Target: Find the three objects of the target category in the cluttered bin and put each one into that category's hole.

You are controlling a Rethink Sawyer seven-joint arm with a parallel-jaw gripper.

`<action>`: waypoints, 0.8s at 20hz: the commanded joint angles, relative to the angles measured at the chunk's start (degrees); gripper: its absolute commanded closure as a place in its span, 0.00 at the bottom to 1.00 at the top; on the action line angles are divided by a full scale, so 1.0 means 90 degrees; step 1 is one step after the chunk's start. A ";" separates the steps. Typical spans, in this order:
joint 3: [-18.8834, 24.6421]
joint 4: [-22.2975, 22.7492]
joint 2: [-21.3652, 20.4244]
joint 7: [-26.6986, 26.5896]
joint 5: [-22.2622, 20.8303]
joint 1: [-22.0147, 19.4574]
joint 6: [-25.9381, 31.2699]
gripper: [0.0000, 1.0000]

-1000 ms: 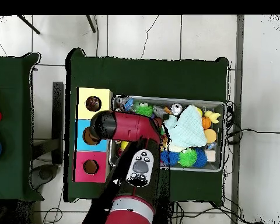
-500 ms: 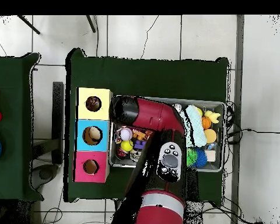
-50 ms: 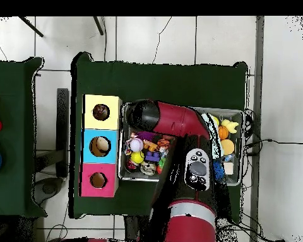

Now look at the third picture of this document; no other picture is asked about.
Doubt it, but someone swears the green covered side table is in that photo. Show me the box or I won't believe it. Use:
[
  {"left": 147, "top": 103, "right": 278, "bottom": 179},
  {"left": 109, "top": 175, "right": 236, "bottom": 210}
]
[{"left": 0, "top": 57, "right": 46, "bottom": 219}]

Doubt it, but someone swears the black tripod leg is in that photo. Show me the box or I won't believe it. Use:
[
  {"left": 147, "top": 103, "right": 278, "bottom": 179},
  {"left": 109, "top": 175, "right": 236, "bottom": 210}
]
[
  {"left": 17, "top": 16, "right": 45, "bottom": 38},
  {"left": 93, "top": 16, "right": 105, "bottom": 37}
]

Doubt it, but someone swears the clear shallow bin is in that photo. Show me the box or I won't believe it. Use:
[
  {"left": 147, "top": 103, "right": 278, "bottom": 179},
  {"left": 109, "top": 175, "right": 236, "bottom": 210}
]
[{"left": 117, "top": 104, "right": 246, "bottom": 187}]

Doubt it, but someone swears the dark green table cloth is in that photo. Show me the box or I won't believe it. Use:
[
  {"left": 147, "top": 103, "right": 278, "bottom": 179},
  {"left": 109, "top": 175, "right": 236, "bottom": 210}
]
[{"left": 69, "top": 51, "right": 249, "bottom": 224}]

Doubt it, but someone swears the black cable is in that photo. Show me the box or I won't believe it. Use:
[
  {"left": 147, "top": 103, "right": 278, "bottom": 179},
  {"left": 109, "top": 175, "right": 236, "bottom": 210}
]
[{"left": 244, "top": 137, "right": 303, "bottom": 152}]

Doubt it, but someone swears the white baseball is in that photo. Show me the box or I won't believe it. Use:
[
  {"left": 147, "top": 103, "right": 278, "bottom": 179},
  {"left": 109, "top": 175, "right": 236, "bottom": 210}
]
[{"left": 130, "top": 138, "right": 145, "bottom": 153}]

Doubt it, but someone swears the small orange basketball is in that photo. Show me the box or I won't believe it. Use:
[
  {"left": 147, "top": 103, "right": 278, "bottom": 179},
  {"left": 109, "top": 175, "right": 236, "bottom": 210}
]
[{"left": 218, "top": 125, "right": 230, "bottom": 141}]

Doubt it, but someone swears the pale orange round sponge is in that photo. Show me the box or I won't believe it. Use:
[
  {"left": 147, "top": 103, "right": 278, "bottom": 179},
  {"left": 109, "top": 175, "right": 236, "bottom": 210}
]
[{"left": 221, "top": 139, "right": 235, "bottom": 156}]

